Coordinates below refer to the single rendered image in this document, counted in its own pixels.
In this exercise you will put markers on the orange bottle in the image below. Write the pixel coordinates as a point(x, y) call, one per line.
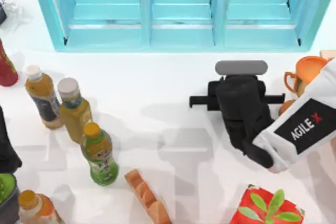
point(36, 209)

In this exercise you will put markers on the long brown bread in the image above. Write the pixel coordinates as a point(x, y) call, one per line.
point(147, 197)

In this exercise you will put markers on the pale grey rounded box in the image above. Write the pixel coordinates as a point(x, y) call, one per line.
point(241, 67)

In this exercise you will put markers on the pale wooden block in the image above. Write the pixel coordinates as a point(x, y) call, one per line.
point(328, 54)

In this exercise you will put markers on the dark label tea bottle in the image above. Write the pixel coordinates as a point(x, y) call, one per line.
point(43, 95)

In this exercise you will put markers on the light blue rack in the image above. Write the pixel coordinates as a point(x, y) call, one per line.
point(181, 11)

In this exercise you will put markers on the yellow bottle with grey cap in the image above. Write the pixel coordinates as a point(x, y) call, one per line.
point(74, 111)

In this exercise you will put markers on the green plant in dark pot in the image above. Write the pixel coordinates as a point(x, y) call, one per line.
point(6, 190)

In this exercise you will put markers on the orange trophy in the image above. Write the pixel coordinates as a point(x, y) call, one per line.
point(309, 67)

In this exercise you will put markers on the red plant pot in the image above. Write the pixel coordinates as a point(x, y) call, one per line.
point(252, 208)

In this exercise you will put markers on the silver trophy with black base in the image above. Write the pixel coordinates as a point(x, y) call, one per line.
point(2, 14)

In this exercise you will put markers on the red bottle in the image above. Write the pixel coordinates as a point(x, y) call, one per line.
point(5, 72)

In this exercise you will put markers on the green bottle with yellow cap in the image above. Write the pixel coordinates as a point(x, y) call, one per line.
point(101, 155)

